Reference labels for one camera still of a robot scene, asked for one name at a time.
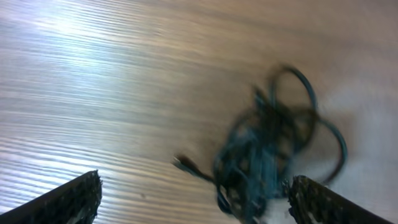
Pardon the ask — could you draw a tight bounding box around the black usb cable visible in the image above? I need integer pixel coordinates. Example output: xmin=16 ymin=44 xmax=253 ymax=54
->
xmin=171 ymin=64 xmax=348 ymax=224

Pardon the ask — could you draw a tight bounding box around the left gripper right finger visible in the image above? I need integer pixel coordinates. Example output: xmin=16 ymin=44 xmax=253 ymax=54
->
xmin=287 ymin=175 xmax=392 ymax=224

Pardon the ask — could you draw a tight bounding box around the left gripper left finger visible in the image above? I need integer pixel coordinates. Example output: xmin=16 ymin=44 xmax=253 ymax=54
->
xmin=1 ymin=170 xmax=102 ymax=224

